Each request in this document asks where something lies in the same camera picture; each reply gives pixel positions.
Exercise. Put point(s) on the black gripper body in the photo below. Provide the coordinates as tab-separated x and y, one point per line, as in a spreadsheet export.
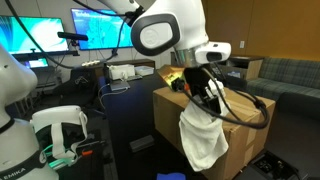
194	83

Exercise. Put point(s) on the white towel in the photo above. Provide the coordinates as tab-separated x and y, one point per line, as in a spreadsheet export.
202	137

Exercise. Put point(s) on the grey black eraser block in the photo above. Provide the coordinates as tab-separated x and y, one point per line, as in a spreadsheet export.
141	143

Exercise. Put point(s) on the blue sponge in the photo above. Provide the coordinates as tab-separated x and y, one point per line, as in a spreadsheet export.
171	176

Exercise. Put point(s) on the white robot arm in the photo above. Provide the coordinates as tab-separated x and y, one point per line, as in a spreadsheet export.
179	25

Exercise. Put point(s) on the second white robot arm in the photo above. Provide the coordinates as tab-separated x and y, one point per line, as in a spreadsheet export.
21	157

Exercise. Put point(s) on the brown cardboard box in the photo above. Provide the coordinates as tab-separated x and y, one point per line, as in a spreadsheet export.
244	142

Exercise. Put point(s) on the white tissue box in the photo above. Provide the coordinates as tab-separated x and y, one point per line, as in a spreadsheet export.
121	71

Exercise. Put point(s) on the green plaid sofa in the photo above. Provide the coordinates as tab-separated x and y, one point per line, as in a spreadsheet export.
298	79

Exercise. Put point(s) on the black office chair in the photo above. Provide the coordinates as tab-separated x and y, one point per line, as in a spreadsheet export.
80	89

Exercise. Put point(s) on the white vr headset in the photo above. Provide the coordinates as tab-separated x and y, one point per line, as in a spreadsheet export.
55	118

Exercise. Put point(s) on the right wall monitor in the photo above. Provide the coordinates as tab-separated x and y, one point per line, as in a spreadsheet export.
103	28

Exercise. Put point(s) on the wall monitor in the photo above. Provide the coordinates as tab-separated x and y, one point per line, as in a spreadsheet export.
103	28
44	31

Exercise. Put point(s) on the left wall monitor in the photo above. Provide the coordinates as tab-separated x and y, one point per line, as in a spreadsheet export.
44	31

